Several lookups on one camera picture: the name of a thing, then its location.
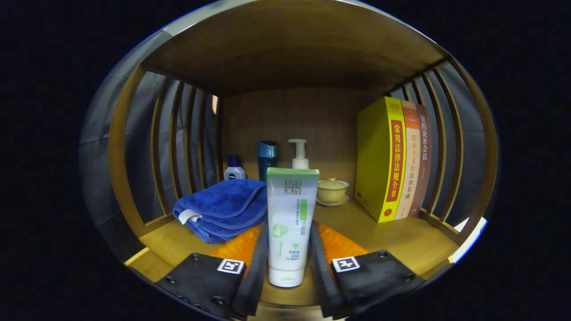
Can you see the yellow lidded teacup with saucer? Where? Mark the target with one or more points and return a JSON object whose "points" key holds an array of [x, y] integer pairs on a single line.
{"points": [[332, 191]]}

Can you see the white drawer cabinet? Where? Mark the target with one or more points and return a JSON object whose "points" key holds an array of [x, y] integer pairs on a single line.
{"points": [[470, 236]]}

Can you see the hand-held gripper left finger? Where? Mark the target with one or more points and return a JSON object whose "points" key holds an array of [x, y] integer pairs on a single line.
{"points": [[258, 272]]}

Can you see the wooden cabinet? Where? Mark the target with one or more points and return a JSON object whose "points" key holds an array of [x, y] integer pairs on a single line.
{"points": [[290, 49]]}

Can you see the teal bottle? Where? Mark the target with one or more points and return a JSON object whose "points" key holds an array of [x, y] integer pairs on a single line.
{"points": [[266, 156]]}

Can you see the brown spine book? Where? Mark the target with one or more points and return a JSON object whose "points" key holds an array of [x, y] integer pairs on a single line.
{"points": [[424, 169]]}

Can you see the wooden drawer with black knob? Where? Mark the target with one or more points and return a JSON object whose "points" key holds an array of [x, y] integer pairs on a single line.
{"points": [[147, 265]]}

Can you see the white pump bottle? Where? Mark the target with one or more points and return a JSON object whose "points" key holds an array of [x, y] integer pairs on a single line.
{"points": [[299, 158]]}

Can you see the thick yellow book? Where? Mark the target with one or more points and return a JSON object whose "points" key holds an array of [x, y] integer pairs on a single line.
{"points": [[372, 165]]}

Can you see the white and green tube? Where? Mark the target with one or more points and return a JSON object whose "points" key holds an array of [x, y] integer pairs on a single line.
{"points": [[292, 214]]}

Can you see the orange spine book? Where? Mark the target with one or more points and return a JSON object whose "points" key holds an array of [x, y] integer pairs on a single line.
{"points": [[411, 178]]}

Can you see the blue folded towel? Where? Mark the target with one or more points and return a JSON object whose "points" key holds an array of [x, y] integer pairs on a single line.
{"points": [[223, 205]]}

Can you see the wooden countertop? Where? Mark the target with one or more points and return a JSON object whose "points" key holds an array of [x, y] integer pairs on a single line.
{"points": [[401, 240]]}

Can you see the small white bottle blue cap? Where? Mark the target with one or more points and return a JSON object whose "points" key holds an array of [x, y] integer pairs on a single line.
{"points": [[235, 171]]}

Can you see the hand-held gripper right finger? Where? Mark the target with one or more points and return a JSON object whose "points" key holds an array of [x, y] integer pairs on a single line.
{"points": [[319, 272]]}

